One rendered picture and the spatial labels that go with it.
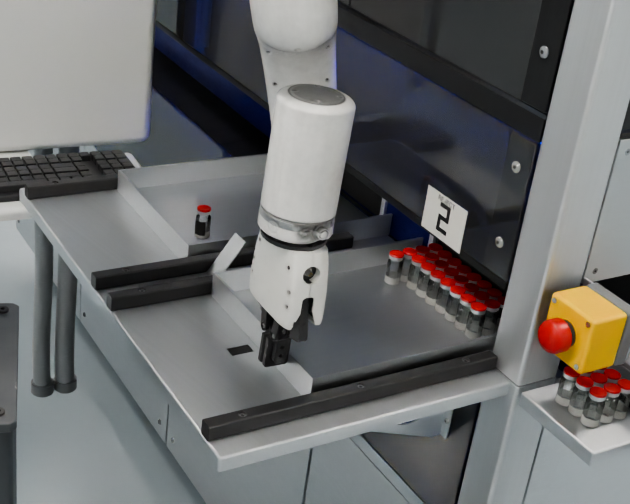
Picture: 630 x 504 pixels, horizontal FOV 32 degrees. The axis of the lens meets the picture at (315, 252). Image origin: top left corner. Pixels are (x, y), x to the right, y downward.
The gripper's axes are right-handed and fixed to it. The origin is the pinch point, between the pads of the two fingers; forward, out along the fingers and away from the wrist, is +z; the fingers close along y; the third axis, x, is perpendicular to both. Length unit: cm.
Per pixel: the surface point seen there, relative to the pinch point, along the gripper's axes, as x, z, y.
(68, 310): -11, 54, 97
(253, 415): 6.9, 2.2, -8.4
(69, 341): -12, 62, 96
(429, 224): -27.1, -8.6, 9.2
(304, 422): 0.6, 4.0, -9.3
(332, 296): -17.0, 3.5, 13.7
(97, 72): -11, -2, 88
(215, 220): -11.7, 4.2, 39.2
